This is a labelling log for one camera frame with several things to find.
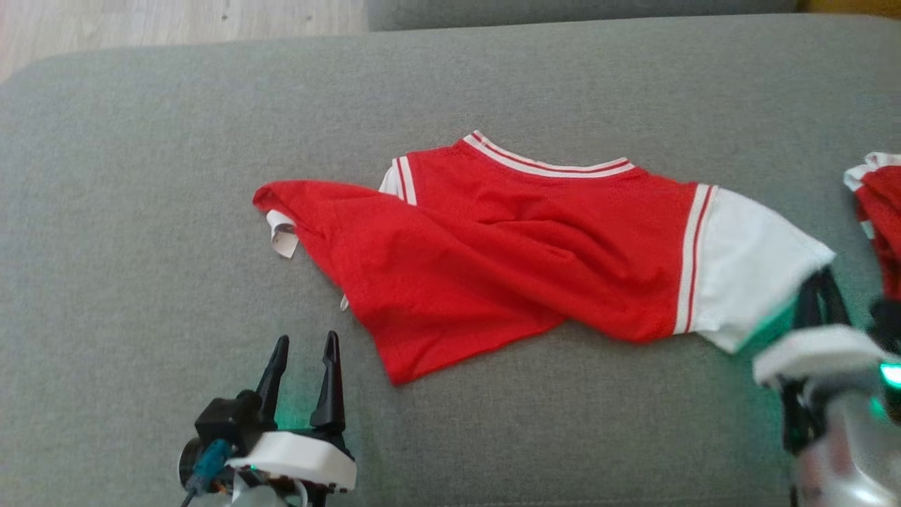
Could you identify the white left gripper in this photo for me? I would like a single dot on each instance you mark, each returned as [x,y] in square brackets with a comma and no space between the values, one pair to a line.
[295,454]

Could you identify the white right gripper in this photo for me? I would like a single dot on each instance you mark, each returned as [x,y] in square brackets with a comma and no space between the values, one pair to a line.
[816,352]

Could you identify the red shorts with white waistband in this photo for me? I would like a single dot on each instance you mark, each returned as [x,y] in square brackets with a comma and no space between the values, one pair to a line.
[883,218]

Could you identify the red and white jersey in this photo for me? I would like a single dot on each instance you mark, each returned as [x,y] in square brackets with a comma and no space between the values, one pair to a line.
[528,246]

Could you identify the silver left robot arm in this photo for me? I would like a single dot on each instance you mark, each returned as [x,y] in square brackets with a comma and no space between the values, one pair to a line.
[271,496]

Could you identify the large grey sofa seat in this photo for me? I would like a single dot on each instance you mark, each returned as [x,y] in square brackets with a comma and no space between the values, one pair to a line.
[141,211]

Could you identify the yellow sofa backrest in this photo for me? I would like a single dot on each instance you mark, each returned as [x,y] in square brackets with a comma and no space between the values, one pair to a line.
[852,5]

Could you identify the light grey sofa cushion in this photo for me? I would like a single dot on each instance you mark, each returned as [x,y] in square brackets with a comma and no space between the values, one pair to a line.
[584,13]

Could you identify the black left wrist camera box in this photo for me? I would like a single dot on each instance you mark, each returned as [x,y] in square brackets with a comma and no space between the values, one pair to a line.
[225,419]

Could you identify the blue left camera connector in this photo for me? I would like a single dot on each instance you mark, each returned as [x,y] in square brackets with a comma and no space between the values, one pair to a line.
[211,461]

